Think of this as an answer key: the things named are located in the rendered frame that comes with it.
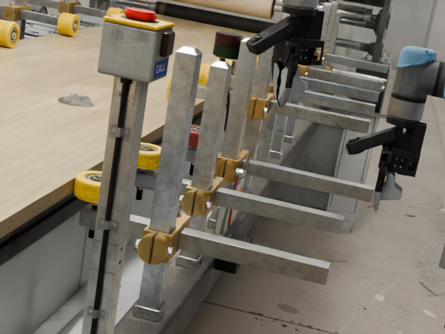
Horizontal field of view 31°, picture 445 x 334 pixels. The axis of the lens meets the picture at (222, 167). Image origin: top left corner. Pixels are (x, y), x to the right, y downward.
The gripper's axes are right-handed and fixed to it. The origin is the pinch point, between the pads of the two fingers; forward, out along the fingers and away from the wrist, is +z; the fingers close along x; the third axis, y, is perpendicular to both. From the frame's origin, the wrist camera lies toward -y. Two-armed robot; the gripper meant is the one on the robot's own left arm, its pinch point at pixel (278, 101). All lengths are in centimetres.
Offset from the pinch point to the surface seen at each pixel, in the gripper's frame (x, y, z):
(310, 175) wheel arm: -1.5, 9.8, 16.8
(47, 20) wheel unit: 148, -20, 7
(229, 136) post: 6.4, -7.6, 9.8
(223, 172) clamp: 4.0, -9.2, 17.3
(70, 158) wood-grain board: -9.1, -46.5, 9.0
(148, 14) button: -55, -49, -24
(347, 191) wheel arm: -6.8, 16.6, 18.9
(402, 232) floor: 174, 178, 114
